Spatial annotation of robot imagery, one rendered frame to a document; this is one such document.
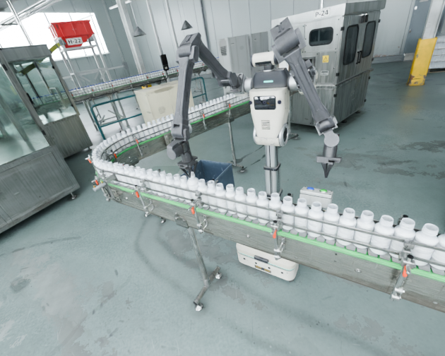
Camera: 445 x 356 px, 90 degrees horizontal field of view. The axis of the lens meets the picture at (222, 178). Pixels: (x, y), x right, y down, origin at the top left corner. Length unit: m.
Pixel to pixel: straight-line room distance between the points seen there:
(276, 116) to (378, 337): 1.59
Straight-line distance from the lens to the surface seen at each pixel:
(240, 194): 1.09
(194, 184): 1.23
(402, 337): 2.11
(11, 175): 3.95
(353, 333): 2.02
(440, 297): 1.18
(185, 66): 1.17
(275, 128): 1.51
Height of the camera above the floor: 1.78
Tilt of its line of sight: 31 degrees down
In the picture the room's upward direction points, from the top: 10 degrees counter-clockwise
